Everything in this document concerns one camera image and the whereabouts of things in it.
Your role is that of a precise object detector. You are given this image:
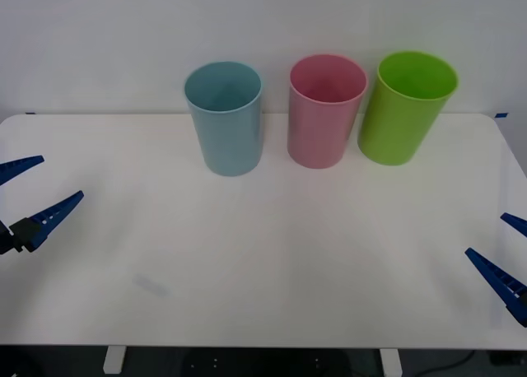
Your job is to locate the pale blue plastic bin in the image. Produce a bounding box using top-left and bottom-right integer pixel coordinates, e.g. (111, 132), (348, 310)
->
(183, 60), (264, 178)

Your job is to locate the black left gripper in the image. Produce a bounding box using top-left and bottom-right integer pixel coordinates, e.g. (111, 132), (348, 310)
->
(0, 154), (86, 257)

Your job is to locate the pink plastic bin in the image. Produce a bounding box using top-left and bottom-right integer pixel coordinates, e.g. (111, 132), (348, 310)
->
(287, 54), (369, 170)

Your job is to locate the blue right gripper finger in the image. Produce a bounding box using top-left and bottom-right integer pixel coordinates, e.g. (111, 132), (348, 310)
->
(500, 212), (527, 239)
(464, 247), (527, 328)

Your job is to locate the green plastic bin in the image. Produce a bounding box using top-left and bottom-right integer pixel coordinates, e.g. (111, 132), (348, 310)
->
(357, 50), (459, 167)

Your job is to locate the white table leg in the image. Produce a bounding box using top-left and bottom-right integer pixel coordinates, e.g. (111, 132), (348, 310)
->
(379, 347), (403, 376)
(102, 346), (127, 375)

